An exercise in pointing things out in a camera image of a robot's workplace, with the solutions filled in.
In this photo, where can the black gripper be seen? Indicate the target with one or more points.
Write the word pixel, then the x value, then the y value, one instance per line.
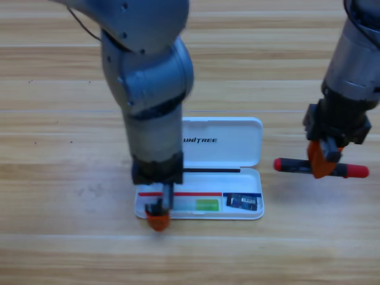
pixel 154 173
pixel 338 121

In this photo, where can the red and black marker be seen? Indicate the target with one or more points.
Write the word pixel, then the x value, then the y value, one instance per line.
pixel 289 165

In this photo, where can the green and white pen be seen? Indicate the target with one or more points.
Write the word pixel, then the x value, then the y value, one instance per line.
pixel 207 205

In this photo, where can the black eraser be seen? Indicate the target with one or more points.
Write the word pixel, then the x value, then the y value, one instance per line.
pixel 242 202

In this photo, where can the white Unitree pencil case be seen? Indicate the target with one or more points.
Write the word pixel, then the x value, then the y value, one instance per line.
pixel 225 139

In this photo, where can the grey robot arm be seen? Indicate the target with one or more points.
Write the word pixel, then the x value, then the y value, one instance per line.
pixel 353 59
pixel 148 74

